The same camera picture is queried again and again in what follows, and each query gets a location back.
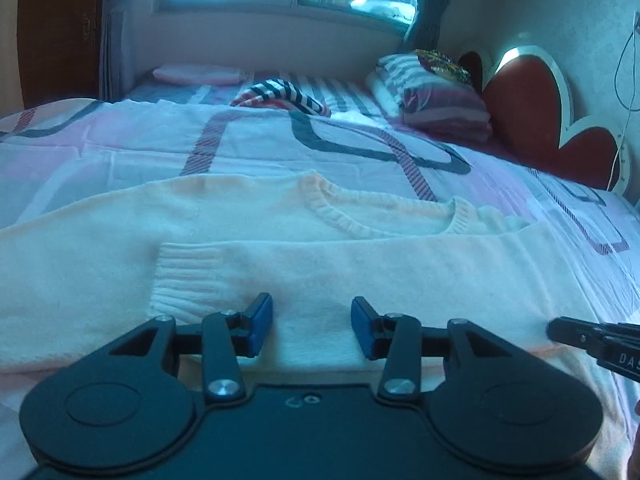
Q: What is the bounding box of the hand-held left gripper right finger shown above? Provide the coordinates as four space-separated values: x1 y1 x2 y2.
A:
351 296 522 402

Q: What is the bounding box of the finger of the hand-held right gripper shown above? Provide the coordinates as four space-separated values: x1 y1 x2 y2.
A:
546 316 608 353

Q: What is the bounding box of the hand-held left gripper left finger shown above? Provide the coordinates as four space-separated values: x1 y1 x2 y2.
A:
107 292 274 403

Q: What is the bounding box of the white knit sweater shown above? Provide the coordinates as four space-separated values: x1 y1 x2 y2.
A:
0 170 608 376

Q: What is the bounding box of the pink and grey patterned quilt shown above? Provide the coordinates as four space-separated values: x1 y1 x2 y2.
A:
0 97 640 480

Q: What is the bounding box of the navy red striped cloth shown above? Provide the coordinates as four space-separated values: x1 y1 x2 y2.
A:
230 78 333 117

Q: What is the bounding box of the red heart-shaped headboard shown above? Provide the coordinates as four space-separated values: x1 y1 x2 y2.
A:
457 45 633 196

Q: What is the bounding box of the striped bed sheet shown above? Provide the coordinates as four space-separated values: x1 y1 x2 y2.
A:
122 69 388 118

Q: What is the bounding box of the striped folded pillow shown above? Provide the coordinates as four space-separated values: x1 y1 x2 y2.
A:
365 53 494 143

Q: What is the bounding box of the pink folded pillow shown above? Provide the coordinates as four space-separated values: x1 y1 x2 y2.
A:
152 64 246 86

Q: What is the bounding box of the gold patterned cushion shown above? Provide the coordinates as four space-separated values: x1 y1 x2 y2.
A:
412 49 472 86

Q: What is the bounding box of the blue-grey curtain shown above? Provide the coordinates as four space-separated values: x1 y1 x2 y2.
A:
97 0 132 102
404 0 457 56

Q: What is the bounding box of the brown wooden wardrobe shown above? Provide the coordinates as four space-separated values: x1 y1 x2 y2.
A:
17 0 103 111

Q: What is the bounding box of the white cable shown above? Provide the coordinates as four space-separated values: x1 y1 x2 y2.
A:
607 12 640 193

